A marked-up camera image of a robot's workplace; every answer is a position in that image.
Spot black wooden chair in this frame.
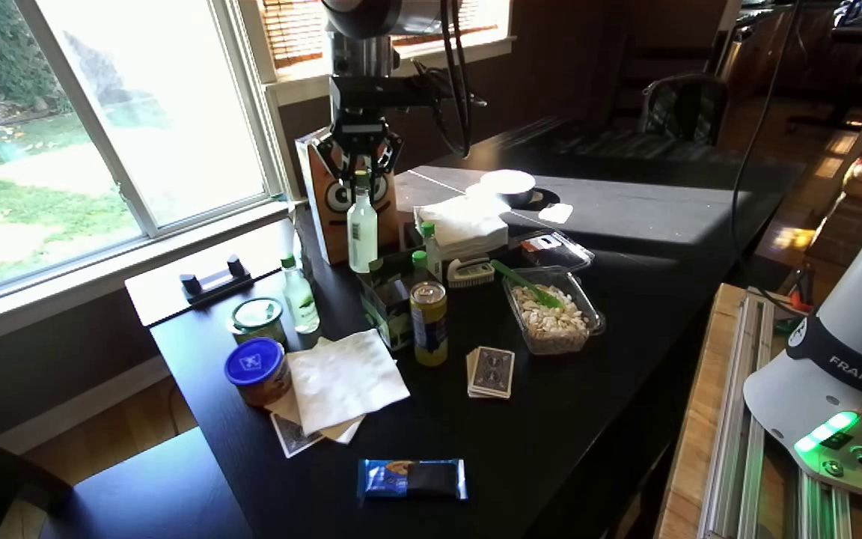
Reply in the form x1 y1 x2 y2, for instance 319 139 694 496
0 422 254 539

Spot clear bottle with green cap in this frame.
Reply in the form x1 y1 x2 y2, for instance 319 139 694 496
347 157 384 274
280 252 324 350
404 249 434 288
410 217 446 282

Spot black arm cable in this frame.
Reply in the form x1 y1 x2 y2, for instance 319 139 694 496
437 0 480 157

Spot printed paper card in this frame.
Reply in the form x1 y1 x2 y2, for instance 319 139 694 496
266 392 365 460

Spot wooden robot platform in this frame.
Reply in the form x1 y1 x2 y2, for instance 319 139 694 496
654 282 862 539

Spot white paper napkin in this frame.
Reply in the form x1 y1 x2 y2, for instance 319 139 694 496
286 325 414 440

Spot large window with white frame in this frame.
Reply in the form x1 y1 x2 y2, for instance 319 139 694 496
0 0 293 313

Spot black office chair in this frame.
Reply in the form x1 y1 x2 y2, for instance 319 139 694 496
637 67 736 162

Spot playing card deck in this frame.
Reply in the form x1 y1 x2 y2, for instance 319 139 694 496
465 341 518 401

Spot aluminium rails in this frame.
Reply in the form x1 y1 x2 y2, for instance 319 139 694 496
699 288 860 539

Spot green plastic spoon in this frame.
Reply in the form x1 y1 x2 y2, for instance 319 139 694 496
489 253 574 312

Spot can with blue lid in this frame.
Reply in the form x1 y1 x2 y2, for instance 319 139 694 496
223 334 293 409

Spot clear container with popcorn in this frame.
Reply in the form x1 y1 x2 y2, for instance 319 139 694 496
497 264 609 359

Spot window with blinds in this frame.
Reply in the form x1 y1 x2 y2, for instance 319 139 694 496
248 0 515 79

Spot brown cardboard box with face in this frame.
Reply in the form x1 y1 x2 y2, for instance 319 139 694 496
293 124 404 267

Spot black container with clear lid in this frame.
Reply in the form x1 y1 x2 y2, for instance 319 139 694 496
515 226 600 274

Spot blue snack bar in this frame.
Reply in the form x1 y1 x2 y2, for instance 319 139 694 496
357 454 471 506

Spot white styrofoam container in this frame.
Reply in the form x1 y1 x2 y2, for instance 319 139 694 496
416 190 513 264

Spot black handle clamp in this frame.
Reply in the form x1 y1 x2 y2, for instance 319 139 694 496
176 253 257 312

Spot small clear jar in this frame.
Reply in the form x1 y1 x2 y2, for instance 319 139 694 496
229 292 292 347

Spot white plate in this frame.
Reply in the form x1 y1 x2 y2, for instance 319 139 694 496
476 166 541 199

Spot black round dish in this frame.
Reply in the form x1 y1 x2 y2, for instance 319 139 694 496
518 183 567 214

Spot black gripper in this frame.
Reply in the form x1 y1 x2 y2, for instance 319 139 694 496
314 70 408 190

